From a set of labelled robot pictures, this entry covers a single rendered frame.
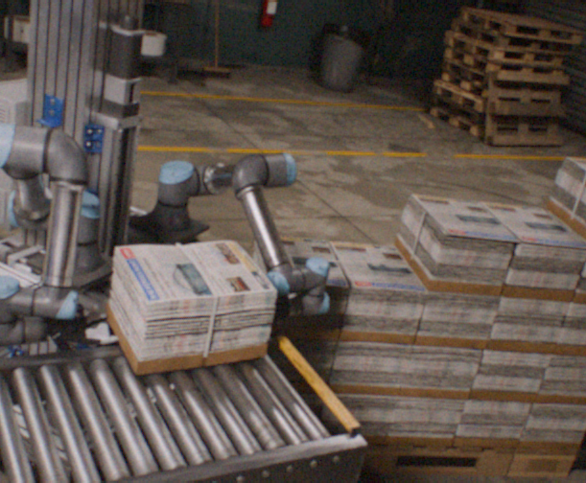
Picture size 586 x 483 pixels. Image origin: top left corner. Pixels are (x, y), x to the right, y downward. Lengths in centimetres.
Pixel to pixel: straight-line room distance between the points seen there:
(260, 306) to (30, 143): 72
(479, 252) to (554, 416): 88
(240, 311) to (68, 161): 59
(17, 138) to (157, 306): 55
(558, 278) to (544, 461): 88
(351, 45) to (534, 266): 690
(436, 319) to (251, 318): 95
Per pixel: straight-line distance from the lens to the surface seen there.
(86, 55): 249
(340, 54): 954
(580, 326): 312
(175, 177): 276
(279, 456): 186
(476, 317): 289
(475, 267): 277
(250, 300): 203
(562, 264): 293
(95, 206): 240
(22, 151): 203
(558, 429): 338
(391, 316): 275
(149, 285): 198
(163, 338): 200
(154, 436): 187
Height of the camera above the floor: 197
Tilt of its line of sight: 23 degrees down
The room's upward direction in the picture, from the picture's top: 12 degrees clockwise
